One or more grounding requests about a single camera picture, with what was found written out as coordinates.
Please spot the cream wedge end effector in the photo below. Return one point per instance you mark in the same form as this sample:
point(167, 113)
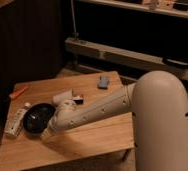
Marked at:
point(46, 133)

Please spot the white paper cup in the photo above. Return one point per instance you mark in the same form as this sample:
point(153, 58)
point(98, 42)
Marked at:
point(57, 99)

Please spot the white squeeze tube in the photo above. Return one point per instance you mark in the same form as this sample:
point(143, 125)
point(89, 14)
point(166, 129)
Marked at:
point(14, 124)

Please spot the small blue sponge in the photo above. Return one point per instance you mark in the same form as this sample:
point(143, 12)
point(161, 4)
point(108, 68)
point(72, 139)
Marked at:
point(103, 82)

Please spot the small red black box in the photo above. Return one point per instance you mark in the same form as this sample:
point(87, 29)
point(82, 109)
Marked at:
point(78, 98)

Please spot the orange marker pen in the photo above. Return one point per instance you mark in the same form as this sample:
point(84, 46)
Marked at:
point(17, 93)

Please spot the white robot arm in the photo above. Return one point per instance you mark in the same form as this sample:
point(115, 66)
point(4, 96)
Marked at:
point(158, 103)

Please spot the wooden low table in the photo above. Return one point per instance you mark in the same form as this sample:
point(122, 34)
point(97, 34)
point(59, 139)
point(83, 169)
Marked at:
point(28, 152)

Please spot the black case handle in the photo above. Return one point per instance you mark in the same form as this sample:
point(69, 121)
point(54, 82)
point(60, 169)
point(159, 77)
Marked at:
point(174, 64)

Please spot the white wall shelf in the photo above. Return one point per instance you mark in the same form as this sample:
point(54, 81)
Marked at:
point(165, 7)

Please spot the black ceramic bowl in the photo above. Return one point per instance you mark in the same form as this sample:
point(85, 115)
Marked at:
point(37, 117)

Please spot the metal vertical pole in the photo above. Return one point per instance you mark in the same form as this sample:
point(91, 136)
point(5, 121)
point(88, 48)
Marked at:
point(75, 33)

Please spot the long grey case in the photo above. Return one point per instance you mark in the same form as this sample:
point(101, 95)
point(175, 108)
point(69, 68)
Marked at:
point(121, 56)

